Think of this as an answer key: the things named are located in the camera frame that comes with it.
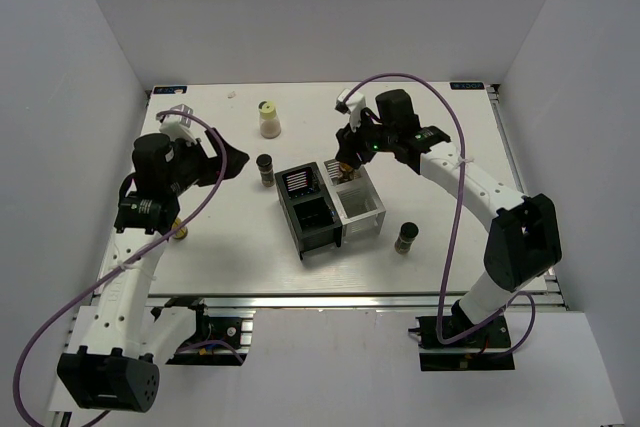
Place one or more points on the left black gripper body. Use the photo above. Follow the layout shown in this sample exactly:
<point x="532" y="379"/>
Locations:
<point x="192" y="167"/>

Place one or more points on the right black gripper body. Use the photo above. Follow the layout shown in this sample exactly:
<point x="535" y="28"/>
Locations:
<point x="367" y="140"/>

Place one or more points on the gold bottle black cap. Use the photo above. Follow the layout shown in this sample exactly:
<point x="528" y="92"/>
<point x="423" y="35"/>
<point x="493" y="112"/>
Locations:
<point x="346" y="173"/>

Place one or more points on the black-cap spice jar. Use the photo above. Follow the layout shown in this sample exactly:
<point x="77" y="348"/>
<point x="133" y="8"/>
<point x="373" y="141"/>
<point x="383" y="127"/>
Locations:
<point x="264" y="163"/>
<point x="407" y="234"/>

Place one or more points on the yellow-lid white powder bottle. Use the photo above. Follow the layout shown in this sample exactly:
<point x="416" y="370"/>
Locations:
<point x="269" y="122"/>

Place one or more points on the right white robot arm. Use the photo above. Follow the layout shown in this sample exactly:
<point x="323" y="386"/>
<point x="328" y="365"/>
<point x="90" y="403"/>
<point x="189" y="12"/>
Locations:
<point x="523" y="234"/>

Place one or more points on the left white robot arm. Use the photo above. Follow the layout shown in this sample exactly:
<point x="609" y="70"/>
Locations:
<point x="116" y="366"/>

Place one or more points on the white organizer rack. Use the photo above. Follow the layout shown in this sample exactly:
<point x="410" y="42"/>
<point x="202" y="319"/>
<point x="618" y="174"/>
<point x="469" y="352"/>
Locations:
<point x="356" y="201"/>

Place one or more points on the black organizer rack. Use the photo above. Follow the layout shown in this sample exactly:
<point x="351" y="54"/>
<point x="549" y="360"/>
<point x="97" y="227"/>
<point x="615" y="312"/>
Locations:
<point x="308" y="208"/>

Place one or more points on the blue sticker left corner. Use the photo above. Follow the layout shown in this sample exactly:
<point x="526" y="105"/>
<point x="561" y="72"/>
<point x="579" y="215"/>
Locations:
<point x="169" y="90"/>

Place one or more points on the blue sticker corner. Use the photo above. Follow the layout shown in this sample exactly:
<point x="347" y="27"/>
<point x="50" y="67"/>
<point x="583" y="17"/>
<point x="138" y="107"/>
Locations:
<point x="169" y="90"/>
<point x="462" y="85"/>

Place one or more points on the blue sticker right corner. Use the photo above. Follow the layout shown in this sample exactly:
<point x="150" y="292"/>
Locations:
<point x="462" y="85"/>

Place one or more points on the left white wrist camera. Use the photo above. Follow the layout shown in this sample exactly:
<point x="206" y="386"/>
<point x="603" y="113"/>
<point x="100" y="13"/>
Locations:
<point x="177" y="122"/>

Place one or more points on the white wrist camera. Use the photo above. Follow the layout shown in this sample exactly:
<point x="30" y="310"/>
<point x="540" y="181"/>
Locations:
<point x="353" y="105"/>
<point x="177" y="122"/>

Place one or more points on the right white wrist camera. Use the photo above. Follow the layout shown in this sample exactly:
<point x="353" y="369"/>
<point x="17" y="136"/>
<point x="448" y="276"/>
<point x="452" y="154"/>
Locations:
<point x="353" y="105"/>

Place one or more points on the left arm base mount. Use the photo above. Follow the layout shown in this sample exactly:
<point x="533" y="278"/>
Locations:
<point x="217" y="340"/>

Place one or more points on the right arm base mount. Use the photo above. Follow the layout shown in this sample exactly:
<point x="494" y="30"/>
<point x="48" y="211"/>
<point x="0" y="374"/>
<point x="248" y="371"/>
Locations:
<point x="483" y="351"/>

